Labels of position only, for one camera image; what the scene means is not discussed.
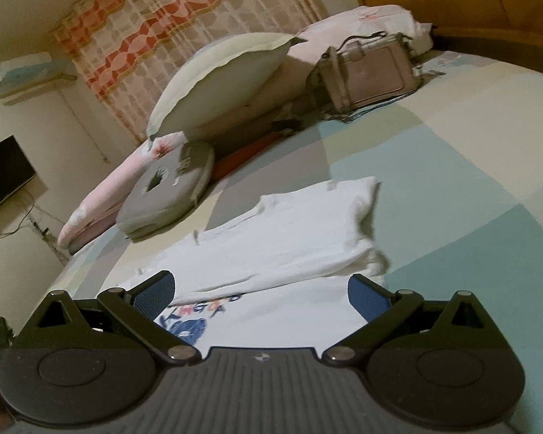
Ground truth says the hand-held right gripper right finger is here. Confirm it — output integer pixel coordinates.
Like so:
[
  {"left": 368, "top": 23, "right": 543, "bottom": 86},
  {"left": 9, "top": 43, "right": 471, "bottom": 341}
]
[{"left": 322, "top": 274, "right": 487, "bottom": 367}]

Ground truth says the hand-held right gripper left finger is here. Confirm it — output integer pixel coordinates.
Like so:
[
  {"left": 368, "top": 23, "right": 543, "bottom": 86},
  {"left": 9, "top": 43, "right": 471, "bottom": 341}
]
[{"left": 36, "top": 271, "right": 198, "bottom": 366}]

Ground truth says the white bear print sweatshirt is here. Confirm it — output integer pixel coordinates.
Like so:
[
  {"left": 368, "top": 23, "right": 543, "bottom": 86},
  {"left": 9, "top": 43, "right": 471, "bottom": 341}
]
[{"left": 100, "top": 175, "right": 392, "bottom": 358}]

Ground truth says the grey round cushion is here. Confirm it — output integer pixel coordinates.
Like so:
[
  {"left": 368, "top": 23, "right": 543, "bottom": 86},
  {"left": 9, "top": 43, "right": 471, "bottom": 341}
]
[{"left": 117, "top": 140, "right": 215, "bottom": 240}]

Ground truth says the pink floral quilt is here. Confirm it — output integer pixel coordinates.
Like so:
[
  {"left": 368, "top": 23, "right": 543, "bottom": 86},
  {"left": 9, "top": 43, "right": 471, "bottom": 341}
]
[{"left": 58, "top": 4, "right": 435, "bottom": 254}]

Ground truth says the orange-red cloth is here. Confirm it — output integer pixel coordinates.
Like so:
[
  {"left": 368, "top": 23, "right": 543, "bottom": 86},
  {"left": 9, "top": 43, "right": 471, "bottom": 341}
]
[{"left": 215, "top": 133, "right": 295, "bottom": 177}]

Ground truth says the black flat television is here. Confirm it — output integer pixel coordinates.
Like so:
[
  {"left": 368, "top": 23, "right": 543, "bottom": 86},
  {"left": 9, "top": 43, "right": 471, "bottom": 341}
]
[{"left": 0, "top": 135, "right": 38, "bottom": 221}]

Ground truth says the pale cream pillow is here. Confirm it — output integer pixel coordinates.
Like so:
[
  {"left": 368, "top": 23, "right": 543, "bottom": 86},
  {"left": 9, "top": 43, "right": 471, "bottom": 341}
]
[{"left": 146, "top": 33, "right": 306, "bottom": 141}]

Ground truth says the pink handbag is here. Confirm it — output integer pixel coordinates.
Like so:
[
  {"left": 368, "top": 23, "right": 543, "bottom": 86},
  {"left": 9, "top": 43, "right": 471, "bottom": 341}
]
[{"left": 305, "top": 31, "right": 428, "bottom": 123}]

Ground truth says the patterned orange curtain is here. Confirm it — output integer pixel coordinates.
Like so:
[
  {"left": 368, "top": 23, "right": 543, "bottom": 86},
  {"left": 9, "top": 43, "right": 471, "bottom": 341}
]
[{"left": 50, "top": 0, "right": 331, "bottom": 143}]

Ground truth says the black television cable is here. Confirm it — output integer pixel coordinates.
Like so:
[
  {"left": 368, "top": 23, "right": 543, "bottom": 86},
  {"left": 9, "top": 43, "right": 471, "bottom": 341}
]
[{"left": 0, "top": 192, "right": 34, "bottom": 238}]

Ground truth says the wall air conditioner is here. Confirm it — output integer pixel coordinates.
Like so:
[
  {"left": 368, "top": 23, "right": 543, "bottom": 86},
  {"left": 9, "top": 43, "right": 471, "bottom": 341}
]
[{"left": 0, "top": 52, "right": 77, "bottom": 100}]

